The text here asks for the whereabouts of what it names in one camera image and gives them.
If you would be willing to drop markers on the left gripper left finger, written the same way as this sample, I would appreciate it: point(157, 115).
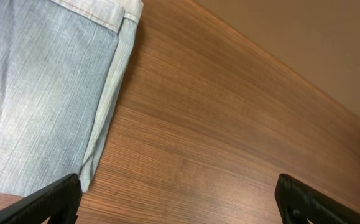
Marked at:
point(56, 203)

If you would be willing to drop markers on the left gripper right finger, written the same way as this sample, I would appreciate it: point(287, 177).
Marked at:
point(299, 203)

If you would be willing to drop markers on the light blue denim shorts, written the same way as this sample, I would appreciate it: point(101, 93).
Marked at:
point(61, 67)

